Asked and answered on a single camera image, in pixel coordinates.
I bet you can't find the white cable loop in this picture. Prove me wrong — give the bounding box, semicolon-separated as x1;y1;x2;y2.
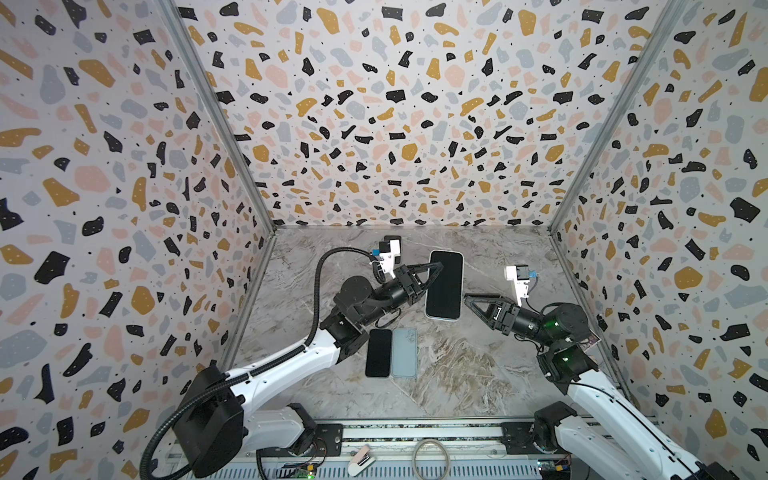
411;438;452;480

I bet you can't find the light blue case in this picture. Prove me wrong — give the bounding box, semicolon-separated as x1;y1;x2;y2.
391;328;418;378

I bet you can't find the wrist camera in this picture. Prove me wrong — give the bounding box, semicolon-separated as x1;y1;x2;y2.
371;235;402;284
504;264;538;306

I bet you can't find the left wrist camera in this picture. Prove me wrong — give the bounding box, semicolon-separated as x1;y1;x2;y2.
371;235;402;284

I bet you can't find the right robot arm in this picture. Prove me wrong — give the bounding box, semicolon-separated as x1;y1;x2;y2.
464;294;734;479

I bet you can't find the black phone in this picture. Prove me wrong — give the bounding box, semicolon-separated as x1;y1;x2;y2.
424;250;464;322

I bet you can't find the black corrugated cable conduit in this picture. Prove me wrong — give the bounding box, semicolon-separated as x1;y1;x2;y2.
139;246;379;480

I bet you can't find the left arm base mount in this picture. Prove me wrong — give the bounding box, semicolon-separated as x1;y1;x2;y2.
262;423;344;458

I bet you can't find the colourful printed card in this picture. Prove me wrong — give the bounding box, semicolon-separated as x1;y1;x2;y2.
579;330;602;351

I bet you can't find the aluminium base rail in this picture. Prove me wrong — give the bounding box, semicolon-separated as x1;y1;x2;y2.
161;416;685;480

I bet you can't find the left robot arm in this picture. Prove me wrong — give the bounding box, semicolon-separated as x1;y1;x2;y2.
171;262;443;478

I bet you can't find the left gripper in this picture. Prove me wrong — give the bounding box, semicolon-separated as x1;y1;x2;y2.
357;263;439;330

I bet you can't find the white pink small device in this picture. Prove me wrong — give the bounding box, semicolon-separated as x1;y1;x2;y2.
347;445;376;477

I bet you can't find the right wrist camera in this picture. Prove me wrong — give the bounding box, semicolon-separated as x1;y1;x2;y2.
504;264;538;306

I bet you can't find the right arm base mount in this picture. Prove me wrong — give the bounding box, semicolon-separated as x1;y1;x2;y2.
500;420;568;456

